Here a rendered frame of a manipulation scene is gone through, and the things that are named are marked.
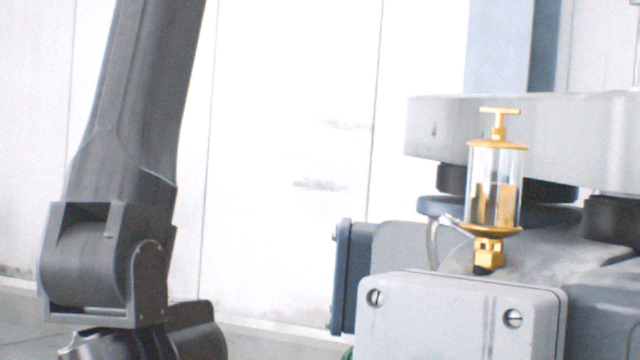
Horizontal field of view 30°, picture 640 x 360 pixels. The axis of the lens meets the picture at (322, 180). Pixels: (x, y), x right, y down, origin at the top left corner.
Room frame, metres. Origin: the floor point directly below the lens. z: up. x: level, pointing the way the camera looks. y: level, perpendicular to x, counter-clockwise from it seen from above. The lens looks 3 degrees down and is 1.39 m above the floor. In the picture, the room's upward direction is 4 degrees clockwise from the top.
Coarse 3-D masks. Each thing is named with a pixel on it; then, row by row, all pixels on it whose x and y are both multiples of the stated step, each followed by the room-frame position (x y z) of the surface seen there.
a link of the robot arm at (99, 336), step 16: (80, 336) 0.79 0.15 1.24; (96, 336) 0.78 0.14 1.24; (112, 336) 0.78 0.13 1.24; (128, 336) 0.79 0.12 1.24; (144, 336) 0.83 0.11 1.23; (64, 352) 0.78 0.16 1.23; (80, 352) 0.78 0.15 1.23; (96, 352) 0.78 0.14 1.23; (112, 352) 0.78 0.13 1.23; (128, 352) 0.78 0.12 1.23; (144, 352) 0.80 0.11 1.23; (160, 352) 0.82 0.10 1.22
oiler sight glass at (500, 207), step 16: (480, 160) 0.54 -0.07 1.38; (496, 160) 0.54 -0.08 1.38; (512, 160) 0.54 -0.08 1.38; (480, 176) 0.54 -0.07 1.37; (496, 176) 0.54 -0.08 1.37; (512, 176) 0.54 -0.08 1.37; (480, 192) 0.54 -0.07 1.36; (496, 192) 0.54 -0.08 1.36; (512, 192) 0.54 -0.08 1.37; (480, 208) 0.54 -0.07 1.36; (496, 208) 0.54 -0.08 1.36; (512, 208) 0.54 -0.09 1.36; (480, 224) 0.54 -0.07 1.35; (496, 224) 0.54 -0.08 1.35; (512, 224) 0.54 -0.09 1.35
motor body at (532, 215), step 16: (416, 208) 1.02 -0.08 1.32; (432, 208) 0.99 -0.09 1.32; (448, 208) 0.97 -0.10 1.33; (464, 208) 0.96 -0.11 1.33; (528, 208) 0.97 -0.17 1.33; (544, 208) 0.99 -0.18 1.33; (560, 208) 1.00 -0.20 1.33; (576, 208) 1.02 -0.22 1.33; (528, 224) 0.95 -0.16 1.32; (544, 224) 0.95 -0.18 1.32
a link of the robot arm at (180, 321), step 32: (128, 256) 0.77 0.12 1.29; (160, 256) 0.79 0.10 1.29; (128, 288) 0.77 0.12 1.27; (160, 288) 0.79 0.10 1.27; (64, 320) 0.80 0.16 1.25; (96, 320) 0.78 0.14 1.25; (128, 320) 0.77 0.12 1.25; (160, 320) 0.79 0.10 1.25; (192, 320) 0.85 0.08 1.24; (192, 352) 0.83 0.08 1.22; (224, 352) 0.87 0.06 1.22
